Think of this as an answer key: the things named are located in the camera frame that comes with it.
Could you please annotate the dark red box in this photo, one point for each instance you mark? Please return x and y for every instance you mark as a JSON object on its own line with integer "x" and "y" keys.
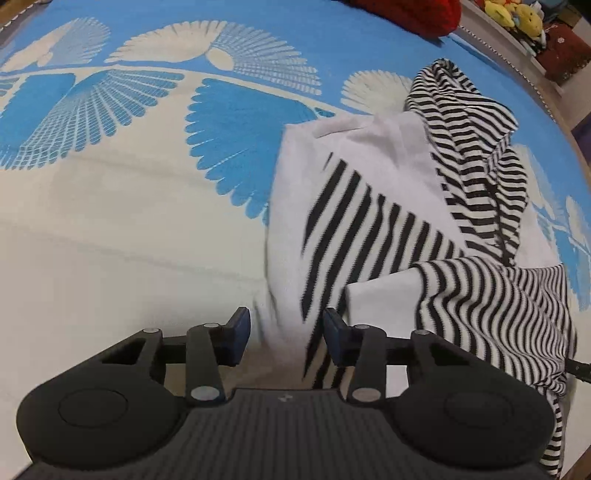
{"x": 561, "y": 50}

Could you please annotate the black white striped shirt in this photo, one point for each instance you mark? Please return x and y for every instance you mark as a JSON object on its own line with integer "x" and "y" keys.
{"x": 392, "y": 194}

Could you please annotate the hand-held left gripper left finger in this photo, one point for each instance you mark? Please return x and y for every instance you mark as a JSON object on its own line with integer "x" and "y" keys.
{"x": 241, "y": 328}

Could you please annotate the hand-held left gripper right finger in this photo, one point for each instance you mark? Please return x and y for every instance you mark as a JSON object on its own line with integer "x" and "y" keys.
{"x": 333, "y": 333}

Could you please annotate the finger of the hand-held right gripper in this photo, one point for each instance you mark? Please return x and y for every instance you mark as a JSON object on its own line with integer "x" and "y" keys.
{"x": 581, "y": 369}

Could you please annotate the red knitted cloth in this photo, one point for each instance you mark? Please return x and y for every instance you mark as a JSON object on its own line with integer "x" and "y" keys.
{"x": 406, "y": 14}

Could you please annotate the blue white patterned blanket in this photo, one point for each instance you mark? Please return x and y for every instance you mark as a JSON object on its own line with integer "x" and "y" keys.
{"x": 138, "y": 207}

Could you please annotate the yellow plush toys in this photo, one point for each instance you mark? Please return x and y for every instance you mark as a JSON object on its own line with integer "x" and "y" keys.
{"x": 517, "y": 16}

